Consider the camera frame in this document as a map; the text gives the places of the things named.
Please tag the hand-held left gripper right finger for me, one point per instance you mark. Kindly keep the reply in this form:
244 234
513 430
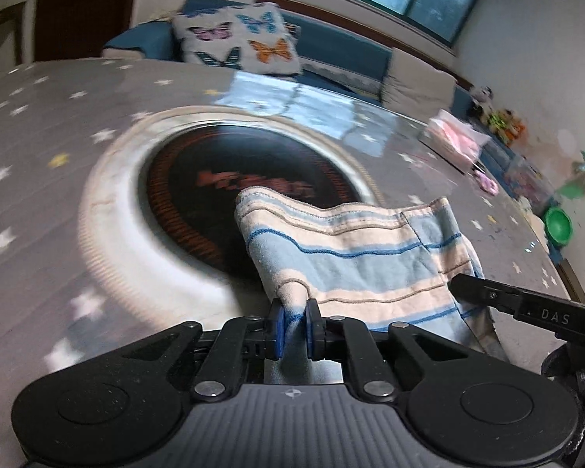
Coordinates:
313 330

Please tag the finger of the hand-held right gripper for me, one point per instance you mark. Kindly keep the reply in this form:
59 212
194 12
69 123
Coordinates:
531 309

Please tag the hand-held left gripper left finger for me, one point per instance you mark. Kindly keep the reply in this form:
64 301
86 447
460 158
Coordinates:
277 331

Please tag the blue cream striped shirt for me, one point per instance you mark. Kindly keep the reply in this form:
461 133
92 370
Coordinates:
360 273

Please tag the green bowl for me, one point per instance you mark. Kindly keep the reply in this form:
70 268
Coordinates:
558 226

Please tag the clear plastic container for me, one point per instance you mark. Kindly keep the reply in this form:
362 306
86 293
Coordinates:
529 183

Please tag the pink scrunchie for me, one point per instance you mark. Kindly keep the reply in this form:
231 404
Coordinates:
487 184

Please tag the round black induction cooker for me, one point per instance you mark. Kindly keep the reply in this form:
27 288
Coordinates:
200 175

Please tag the pink tissue box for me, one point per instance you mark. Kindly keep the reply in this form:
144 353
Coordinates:
456 139

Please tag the plush toys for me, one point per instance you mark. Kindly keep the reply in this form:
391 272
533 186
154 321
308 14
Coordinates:
506 124

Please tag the panda plush toy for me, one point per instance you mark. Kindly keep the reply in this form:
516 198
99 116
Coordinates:
481 100

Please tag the beige pillow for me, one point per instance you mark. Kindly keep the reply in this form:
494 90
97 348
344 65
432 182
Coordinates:
417 83

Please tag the blue sofa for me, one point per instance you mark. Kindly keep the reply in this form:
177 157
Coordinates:
336 53

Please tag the butterfly print pillow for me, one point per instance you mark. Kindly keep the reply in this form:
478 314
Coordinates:
239 39

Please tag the dark wooden door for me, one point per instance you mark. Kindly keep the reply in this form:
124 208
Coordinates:
83 5

